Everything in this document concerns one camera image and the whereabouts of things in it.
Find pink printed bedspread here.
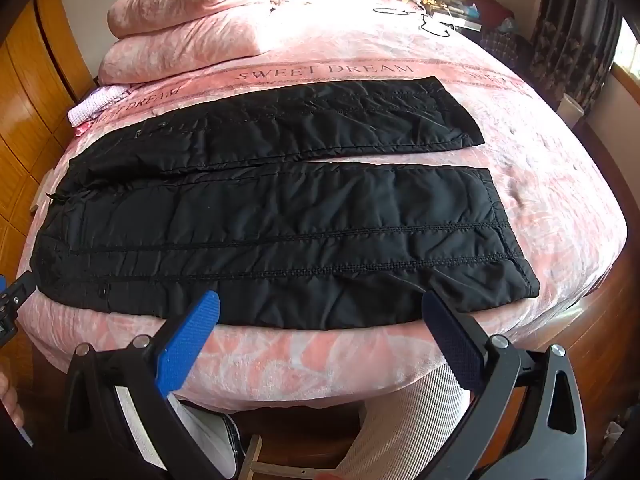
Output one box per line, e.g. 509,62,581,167
15,0,628,411

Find black padded pants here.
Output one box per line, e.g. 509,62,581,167
30,76,542,332

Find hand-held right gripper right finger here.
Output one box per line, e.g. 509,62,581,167
421,290,589,480

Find bedside clutter pile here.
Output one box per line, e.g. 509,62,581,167
417,0,482,32

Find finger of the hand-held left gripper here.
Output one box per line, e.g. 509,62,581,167
0,270,40,321

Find plaid cloth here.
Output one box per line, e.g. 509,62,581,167
479,25,532,63

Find white bin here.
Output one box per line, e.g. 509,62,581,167
556,94,585,122

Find person's leg in white pants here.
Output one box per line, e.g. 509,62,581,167
345,360,481,480

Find wooden stool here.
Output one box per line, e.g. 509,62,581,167
240,432,361,480

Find dark red bag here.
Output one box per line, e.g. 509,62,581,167
465,0,517,28

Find window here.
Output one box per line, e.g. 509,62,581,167
612,15,640,91

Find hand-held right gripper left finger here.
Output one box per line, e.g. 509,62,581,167
64,290,223,480

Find wooden wardrobe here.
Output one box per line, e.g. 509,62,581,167
0,0,96,281

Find dark patterned curtain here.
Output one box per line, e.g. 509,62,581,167
530,0,623,96

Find person's left forearm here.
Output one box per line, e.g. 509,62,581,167
0,372,26,443

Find white pink folded cloth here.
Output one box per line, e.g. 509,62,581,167
67,85,132,128

